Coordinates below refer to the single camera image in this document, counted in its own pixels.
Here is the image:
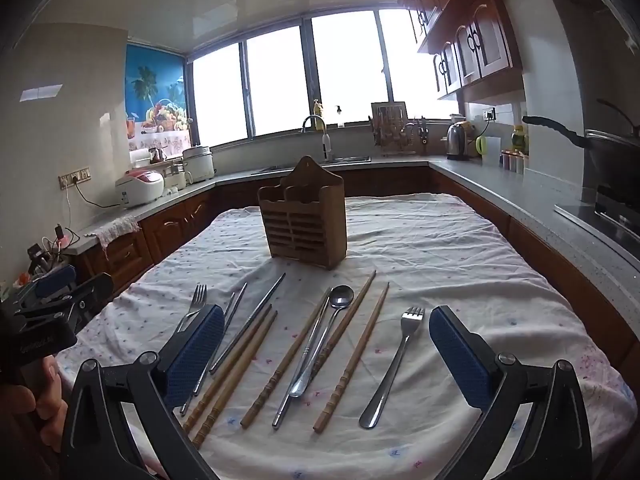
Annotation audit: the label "black wok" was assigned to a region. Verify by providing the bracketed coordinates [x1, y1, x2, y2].
[522, 115, 640, 186]

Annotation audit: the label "stainless steel fork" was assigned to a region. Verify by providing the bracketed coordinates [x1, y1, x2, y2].
[358, 306, 426, 430]
[174, 283, 208, 335]

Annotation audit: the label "white floral tablecloth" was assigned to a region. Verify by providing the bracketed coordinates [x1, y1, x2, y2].
[52, 192, 638, 480]

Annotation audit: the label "clear jug green handle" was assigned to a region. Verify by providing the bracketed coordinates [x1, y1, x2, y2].
[475, 135, 501, 166]

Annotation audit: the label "white pink rice cooker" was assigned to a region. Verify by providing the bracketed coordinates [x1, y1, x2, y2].
[116, 169, 166, 209]

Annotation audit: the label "black gas stove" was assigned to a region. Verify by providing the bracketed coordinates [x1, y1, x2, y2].
[554, 185, 640, 261]

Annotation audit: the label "stainless steel spoon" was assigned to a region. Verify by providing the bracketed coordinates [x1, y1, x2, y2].
[287, 285, 355, 398]

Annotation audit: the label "spice jar set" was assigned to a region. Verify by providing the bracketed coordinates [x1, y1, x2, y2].
[500, 149, 526, 175]

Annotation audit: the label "wooden utensil holder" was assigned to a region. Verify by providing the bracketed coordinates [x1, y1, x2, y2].
[257, 156, 347, 271]

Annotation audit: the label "wooden upper cabinets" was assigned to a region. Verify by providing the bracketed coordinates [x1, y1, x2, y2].
[397, 0, 523, 102]

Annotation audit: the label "wooden chopstick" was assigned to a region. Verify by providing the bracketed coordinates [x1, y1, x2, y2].
[182, 304, 274, 433]
[240, 287, 332, 429]
[306, 270, 377, 382]
[192, 311, 279, 450]
[313, 282, 390, 433]

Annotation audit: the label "wall power outlet strip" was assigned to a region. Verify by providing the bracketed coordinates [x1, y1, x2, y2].
[59, 167, 91, 188]

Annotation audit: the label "small white appliance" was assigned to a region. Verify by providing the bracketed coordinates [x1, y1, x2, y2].
[164, 160, 188, 192]

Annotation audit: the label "chrome kitchen faucet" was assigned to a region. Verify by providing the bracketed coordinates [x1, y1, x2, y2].
[301, 115, 334, 162]

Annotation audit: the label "kitchen window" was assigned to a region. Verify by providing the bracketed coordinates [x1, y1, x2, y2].
[185, 7, 461, 148]

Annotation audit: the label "stainless steel sink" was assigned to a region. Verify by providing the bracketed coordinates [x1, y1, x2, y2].
[252, 154, 373, 176]

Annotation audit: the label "kitchen scissors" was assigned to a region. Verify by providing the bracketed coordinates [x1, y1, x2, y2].
[415, 117, 431, 156]

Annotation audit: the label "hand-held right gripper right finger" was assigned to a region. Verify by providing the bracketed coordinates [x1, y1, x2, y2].
[429, 305, 593, 480]

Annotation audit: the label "wooden cutting board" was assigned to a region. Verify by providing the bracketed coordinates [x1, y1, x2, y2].
[371, 101, 408, 131]

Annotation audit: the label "kitchen utensil rack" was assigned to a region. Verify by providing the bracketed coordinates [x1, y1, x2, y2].
[372, 110, 418, 157]

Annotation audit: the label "fringed counter towel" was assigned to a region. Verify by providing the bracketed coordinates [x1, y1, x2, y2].
[95, 215, 142, 251]

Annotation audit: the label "person's left hand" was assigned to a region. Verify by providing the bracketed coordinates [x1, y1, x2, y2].
[0, 355, 69, 441]

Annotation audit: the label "palm tree fruit poster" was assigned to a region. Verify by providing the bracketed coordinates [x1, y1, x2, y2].
[125, 44, 193, 153]

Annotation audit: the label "stainless steel electric kettle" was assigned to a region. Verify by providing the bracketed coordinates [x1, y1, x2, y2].
[446, 121, 476, 162]

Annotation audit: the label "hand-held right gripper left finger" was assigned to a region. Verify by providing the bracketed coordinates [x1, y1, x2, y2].
[60, 304, 226, 480]

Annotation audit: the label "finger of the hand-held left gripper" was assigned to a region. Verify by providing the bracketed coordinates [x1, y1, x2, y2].
[15, 272, 115, 332]
[20, 264, 79, 307]

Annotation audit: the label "large white cooker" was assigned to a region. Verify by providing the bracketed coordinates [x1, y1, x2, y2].
[182, 146, 217, 183]

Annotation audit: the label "tangle of cables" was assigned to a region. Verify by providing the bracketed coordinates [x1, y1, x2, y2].
[20, 222, 83, 281]

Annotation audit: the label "grey kitchen countertop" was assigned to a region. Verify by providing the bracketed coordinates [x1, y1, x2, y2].
[62, 156, 640, 306]

